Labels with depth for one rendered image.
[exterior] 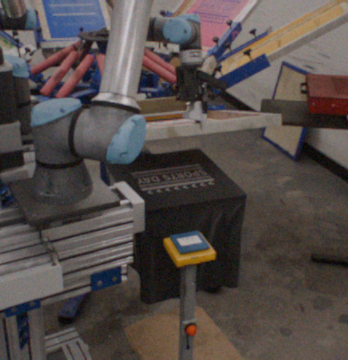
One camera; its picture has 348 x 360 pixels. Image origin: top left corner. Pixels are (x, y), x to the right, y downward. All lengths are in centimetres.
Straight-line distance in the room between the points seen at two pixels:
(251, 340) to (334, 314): 51
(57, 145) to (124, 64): 24
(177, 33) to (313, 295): 195
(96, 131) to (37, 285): 37
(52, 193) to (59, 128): 16
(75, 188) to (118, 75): 29
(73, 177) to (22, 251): 20
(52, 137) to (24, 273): 31
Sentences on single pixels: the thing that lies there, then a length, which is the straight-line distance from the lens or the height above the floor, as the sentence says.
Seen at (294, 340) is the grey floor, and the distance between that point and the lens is 286.
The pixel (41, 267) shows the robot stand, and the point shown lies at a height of 117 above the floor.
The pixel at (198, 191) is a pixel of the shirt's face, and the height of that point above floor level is 95.
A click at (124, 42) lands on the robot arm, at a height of 163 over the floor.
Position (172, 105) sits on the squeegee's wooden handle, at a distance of 235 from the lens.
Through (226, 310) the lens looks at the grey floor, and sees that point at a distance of 296.
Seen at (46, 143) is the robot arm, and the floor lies 141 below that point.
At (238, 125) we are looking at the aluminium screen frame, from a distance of 182.
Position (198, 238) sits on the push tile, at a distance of 170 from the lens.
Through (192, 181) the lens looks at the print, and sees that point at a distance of 211.
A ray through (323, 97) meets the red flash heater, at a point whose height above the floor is 110.
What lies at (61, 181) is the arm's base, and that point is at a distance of 129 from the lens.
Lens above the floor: 187
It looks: 25 degrees down
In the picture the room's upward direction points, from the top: 1 degrees clockwise
